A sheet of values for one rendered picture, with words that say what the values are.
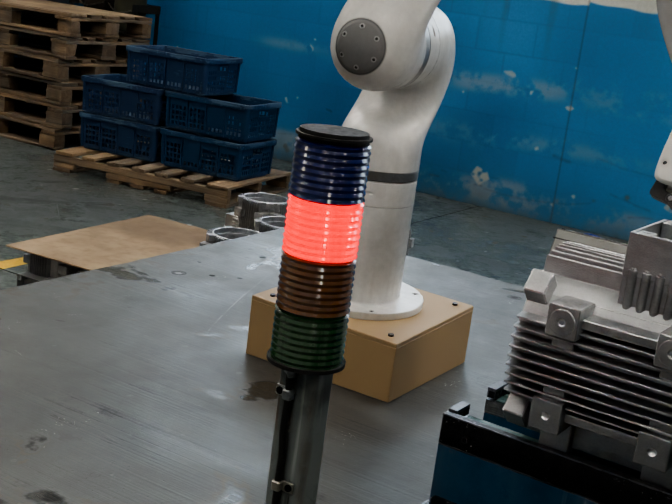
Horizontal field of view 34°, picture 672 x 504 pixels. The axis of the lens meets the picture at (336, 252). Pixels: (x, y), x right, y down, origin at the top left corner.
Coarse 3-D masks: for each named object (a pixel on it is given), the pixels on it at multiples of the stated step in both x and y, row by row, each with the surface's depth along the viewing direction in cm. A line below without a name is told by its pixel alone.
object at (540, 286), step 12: (540, 276) 101; (552, 276) 101; (528, 288) 101; (540, 288) 100; (552, 288) 101; (540, 300) 101; (516, 396) 104; (504, 408) 104; (516, 408) 103; (528, 408) 104; (516, 420) 104
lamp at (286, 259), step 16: (288, 256) 84; (288, 272) 84; (304, 272) 84; (320, 272) 83; (336, 272) 84; (352, 272) 85; (288, 288) 85; (304, 288) 84; (320, 288) 84; (336, 288) 84; (288, 304) 85; (304, 304) 84; (320, 304) 84; (336, 304) 84
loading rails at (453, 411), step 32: (448, 416) 108; (448, 448) 109; (480, 448) 107; (512, 448) 105; (544, 448) 103; (448, 480) 109; (480, 480) 107; (512, 480) 105; (544, 480) 103; (576, 480) 101; (608, 480) 100; (640, 480) 99
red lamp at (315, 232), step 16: (288, 208) 84; (304, 208) 83; (320, 208) 82; (336, 208) 82; (352, 208) 83; (288, 224) 84; (304, 224) 83; (320, 224) 82; (336, 224) 83; (352, 224) 83; (288, 240) 84; (304, 240) 83; (320, 240) 83; (336, 240) 83; (352, 240) 84; (304, 256) 83; (320, 256) 83; (336, 256) 83; (352, 256) 85
